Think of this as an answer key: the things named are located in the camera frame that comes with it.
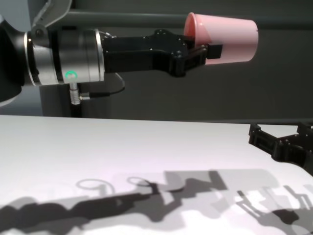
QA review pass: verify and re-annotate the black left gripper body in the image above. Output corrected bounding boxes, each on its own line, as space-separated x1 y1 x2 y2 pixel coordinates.
102 29 194 78

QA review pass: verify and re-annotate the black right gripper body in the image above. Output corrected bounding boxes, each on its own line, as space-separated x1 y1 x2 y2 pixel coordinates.
273 133 313 177

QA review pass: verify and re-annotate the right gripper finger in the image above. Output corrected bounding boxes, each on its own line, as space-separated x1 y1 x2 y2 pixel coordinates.
294 121 313 141
248 123 279 159

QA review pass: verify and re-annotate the pink plastic cup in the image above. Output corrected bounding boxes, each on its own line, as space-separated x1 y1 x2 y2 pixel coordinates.
183 12 259 67

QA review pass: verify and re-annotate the high dark partition rail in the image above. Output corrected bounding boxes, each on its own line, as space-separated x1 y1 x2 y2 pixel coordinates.
62 12 313 28

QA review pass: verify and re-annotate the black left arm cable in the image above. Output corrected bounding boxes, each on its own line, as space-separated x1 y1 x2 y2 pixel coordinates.
69 73 127 118

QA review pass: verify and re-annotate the dark partition post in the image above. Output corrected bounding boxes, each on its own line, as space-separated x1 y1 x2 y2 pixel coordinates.
39 83 85 118

